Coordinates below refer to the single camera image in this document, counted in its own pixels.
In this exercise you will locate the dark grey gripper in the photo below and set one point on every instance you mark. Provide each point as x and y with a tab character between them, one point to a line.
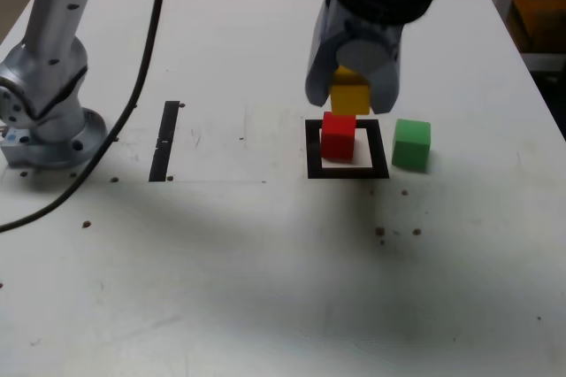
371	32

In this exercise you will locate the yellow cube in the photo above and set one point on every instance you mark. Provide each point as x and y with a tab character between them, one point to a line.
349	98

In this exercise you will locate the red cube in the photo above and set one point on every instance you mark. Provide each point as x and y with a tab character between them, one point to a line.
338	138

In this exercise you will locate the green cube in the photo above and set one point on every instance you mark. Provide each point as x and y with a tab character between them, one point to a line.
411	144

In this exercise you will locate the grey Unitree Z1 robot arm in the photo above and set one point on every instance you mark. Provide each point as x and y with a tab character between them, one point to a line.
57	18

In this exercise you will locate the black tape square outline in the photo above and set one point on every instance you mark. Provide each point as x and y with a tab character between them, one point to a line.
313	160

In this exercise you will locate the black tape strip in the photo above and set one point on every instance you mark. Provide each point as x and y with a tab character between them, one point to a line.
165	129

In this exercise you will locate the brown cardboard box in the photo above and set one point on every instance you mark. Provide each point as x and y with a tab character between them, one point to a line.
539	18

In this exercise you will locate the grey block with blue sticker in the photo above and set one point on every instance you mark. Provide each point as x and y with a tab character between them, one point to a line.
13	147

